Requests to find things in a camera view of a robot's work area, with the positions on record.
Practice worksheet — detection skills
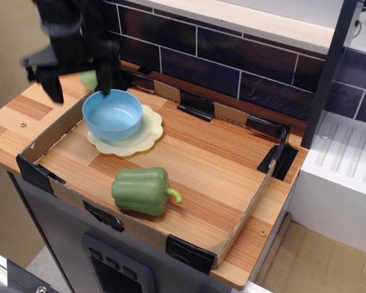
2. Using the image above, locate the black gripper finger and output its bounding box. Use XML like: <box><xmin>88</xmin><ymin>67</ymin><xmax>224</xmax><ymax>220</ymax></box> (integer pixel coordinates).
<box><xmin>96</xmin><ymin>61</ymin><xmax>113</xmax><ymax>96</ymax></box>
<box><xmin>37</xmin><ymin>73</ymin><xmax>64</xmax><ymax>104</ymax></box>

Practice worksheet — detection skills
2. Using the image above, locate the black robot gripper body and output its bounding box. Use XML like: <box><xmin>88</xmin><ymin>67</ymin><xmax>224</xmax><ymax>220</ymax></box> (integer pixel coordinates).
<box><xmin>21</xmin><ymin>26</ymin><xmax>120</xmax><ymax>81</ymax></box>

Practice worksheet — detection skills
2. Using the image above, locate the light blue bowl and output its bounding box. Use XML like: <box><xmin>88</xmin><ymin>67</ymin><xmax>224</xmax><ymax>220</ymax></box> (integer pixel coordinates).
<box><xmin>82</xmin><ymin>89</ymin><xmax>143</xmax><ymax>141</ymax></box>

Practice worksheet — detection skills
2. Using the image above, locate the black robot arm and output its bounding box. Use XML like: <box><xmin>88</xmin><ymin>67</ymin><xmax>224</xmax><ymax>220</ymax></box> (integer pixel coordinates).
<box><xmin>21</xmin><ymin>1</ymin><xmax>120</xmax><ymax>104</ymax></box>

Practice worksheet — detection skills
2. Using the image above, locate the pale yellow scalloped plate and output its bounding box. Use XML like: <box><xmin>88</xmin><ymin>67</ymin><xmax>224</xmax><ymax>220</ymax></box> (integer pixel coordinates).
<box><xmin>87</xmin><ymin>104</ymin><xmax>163</xmax><ymax>157</ymax></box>

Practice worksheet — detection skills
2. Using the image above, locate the light green round toy fruit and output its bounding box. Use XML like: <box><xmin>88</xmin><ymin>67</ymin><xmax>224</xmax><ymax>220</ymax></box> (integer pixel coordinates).
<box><xmin>80</xmin><ymin>70</ymin><xmax>98</xmax><ymax>90</ymax></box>

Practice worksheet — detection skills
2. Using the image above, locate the green toy bell pepper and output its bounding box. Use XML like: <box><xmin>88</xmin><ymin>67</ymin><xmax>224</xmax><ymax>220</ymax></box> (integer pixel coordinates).
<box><xmin>111</xmin><ymin>167</ymin><xmax>183</xmax><ymax>216</ymax></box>

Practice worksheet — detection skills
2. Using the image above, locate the cardboard tray with black tape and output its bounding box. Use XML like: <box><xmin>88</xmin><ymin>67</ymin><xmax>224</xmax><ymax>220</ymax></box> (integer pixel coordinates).
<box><xmin>17</xmin><ymin>74</ymin><xmax>307</xmax><ymax>286</ymax></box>

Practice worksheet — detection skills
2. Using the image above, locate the grey toy oven front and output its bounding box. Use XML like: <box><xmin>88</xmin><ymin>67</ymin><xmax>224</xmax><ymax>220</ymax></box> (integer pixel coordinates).
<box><xmin>81</xmin><ymin>232</ymin><xmax>157</xmax><ymax>293</ymax></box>

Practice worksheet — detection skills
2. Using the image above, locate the light wooden upper shelf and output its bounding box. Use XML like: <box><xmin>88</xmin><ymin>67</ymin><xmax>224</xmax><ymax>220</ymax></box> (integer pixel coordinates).
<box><xmin>121</xmin><ymin>0</ymin><xmax>344</xmax><ymax>56</ymax></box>

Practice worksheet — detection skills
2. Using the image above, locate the white toy sink drainboard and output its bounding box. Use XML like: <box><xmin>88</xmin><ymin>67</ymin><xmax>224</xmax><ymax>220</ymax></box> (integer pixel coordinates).
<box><xmin>289</xmin><ymin>112</ymin><xmax>366</xmax><ymax>252</ymax></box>

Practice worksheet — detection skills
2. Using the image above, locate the dark grey vertical post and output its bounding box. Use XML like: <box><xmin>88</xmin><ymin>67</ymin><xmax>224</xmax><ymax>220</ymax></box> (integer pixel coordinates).
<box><xmin>301</xmin><ymin>0</ymin><xmax>364</xmax><ymax>149</ymax></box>

